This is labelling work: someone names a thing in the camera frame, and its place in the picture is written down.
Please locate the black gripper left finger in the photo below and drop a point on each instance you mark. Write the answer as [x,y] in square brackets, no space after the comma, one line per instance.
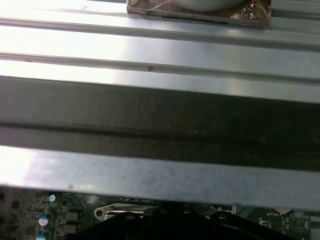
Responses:
[140,227]

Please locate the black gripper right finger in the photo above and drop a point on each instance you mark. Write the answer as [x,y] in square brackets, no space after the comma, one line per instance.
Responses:
[225,228]

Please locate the silver cpu locking lever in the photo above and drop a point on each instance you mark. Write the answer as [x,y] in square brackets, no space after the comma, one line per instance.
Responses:
[125,212]

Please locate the black open pc case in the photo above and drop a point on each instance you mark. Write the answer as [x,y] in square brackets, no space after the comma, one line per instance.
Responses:
[150,112]

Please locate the green motherboard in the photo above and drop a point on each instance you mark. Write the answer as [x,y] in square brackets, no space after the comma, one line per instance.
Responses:
[25,215]

